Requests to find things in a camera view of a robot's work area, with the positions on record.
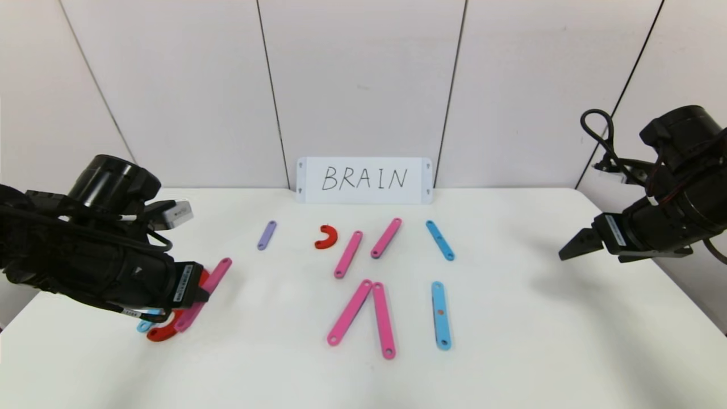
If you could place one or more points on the large red arc piece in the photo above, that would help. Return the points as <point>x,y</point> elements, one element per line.
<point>164,333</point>

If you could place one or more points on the blue bar with three holes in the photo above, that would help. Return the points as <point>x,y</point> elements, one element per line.
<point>441,326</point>

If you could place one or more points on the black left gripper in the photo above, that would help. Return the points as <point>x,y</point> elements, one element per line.
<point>188,283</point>

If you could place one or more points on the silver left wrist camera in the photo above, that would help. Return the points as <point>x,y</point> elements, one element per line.
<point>177,215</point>

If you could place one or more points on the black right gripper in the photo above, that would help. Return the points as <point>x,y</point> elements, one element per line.
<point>613,233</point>

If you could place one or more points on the medium red arc piece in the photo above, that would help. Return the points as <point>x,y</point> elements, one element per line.
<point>204,278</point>

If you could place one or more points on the long blue flat bar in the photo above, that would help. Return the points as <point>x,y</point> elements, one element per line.
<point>145,326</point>

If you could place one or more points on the short purple flat bar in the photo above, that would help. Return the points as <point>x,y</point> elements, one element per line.
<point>266,236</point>

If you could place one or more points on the white BRAIN sign card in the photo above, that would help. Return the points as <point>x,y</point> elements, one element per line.
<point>363,196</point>

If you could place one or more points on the short blue flat bar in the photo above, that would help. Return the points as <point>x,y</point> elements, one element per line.
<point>440,241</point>

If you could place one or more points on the pink bar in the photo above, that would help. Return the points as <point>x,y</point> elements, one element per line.
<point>386,238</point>
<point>218,271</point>
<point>348,254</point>
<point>383,319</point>
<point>350,312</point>

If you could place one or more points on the small red arc piece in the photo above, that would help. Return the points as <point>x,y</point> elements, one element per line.
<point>333,236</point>

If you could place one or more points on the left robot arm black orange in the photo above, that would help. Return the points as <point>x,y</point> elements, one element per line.
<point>57,250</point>

